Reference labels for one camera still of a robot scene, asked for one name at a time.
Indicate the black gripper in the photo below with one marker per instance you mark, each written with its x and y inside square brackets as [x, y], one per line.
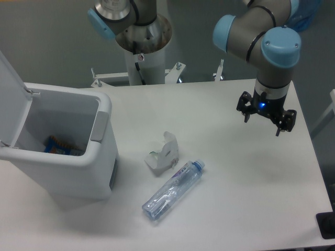
[269, 108]

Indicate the clear plastic water bottle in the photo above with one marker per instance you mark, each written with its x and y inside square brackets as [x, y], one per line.
[173, 189]

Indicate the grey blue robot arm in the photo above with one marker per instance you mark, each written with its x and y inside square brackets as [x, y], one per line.
[260, 37]

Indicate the white trash can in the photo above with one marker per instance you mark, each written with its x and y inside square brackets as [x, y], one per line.
[63, 140]

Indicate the white trash can lid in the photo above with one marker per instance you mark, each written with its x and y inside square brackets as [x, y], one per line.
[16, 101]

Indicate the blue plastic bag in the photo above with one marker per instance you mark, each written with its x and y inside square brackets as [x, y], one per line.
[302, 14]

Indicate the blue orange snack packet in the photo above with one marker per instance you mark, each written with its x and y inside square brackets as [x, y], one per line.
[55, 146]

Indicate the white frame at right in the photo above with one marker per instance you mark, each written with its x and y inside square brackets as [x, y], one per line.
[324, 118]

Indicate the white pedestal base frame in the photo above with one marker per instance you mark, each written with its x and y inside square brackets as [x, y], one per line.
[136, 77]

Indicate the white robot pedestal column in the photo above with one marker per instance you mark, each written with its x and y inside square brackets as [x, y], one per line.
[146, 45]

